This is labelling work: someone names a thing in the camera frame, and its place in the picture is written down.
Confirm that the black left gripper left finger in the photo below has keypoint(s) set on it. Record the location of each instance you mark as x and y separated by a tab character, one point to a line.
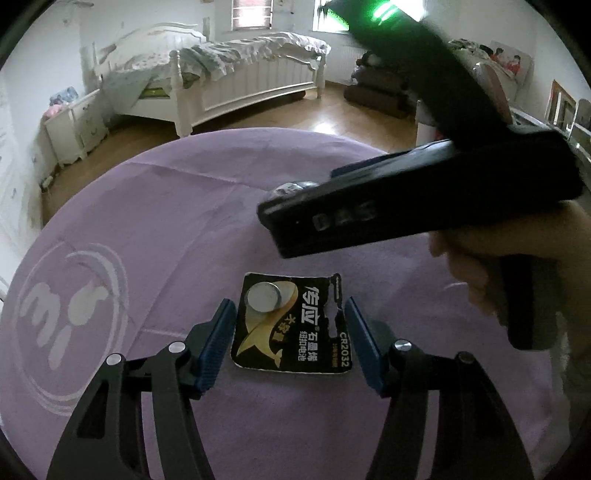
104	439

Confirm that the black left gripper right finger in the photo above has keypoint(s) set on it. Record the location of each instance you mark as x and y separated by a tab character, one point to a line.
476	435

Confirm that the black coin battery card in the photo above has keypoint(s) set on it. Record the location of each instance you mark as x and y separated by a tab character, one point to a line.
291	324

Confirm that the person's right hand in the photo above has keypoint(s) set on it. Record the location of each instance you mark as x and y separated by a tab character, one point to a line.
563	237

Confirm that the dark brown sofa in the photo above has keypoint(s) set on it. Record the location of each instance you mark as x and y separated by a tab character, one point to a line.
377	86

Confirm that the round purple cloth table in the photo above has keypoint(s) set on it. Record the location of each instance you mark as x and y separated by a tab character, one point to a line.
149	249

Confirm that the white wardrobe doors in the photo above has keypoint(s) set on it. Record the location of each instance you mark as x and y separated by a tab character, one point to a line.
21	212

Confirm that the white bedside nightstand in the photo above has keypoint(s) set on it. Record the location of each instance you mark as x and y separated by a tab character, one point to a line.
77	129

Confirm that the white wooden bed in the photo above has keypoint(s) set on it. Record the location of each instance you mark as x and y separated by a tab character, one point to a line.
170	72

